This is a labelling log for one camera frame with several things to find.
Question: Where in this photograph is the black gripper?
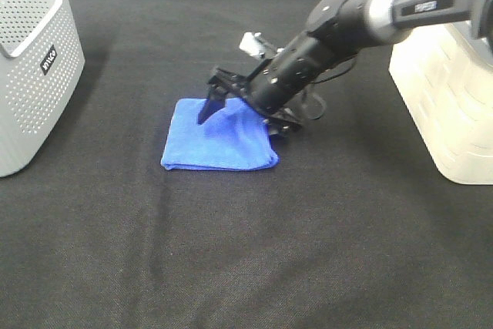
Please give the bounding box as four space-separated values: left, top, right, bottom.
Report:
197 32 356 136

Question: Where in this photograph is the blue microfiber towel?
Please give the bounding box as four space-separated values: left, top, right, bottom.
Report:
161 98 279 171

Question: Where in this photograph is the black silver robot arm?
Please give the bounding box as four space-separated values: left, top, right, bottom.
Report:
197 0 492 133

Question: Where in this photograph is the black table cloth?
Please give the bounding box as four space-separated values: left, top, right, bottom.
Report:
1 0 492 328

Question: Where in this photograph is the white plastic basket grey rim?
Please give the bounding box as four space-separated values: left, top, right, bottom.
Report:
389 22 492 185

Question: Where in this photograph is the grey perforated plastic basket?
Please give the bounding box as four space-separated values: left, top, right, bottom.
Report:
1 0 85 176

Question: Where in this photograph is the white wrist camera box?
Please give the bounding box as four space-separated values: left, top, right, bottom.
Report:
239 32 278 60

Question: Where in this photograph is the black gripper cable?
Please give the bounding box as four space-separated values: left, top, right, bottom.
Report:
298 57 357 122

